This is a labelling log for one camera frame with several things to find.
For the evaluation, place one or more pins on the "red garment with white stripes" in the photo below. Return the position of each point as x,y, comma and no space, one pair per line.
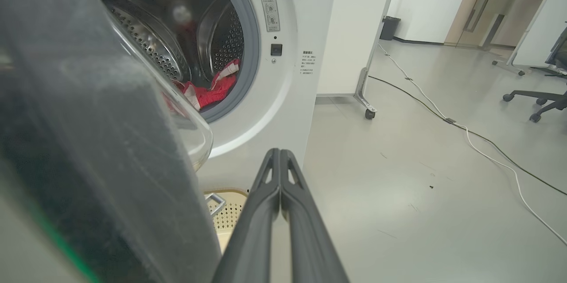
191,97

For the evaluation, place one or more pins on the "black office chair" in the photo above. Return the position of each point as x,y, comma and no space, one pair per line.
559,57

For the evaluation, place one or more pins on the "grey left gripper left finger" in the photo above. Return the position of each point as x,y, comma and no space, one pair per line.
252,238

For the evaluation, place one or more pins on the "large grey floor tape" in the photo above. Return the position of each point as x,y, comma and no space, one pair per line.
449,120

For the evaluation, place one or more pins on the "round grey washing machine door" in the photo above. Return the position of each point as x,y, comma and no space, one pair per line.
88,141

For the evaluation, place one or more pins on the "white partition panel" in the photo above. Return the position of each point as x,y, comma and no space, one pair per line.
545,30
354,30

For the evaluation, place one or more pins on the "beige perforated laundry basket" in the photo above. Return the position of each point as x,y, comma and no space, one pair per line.
230,221

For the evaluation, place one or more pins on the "red garment with white trim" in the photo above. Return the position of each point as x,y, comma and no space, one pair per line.
217,92

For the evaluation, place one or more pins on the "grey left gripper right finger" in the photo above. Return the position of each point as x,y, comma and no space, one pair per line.
310,238

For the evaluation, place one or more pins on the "black trash bin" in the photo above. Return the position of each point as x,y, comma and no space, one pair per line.
390,28

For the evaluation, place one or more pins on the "white front-load washing machine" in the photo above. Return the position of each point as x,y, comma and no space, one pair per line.
288,110

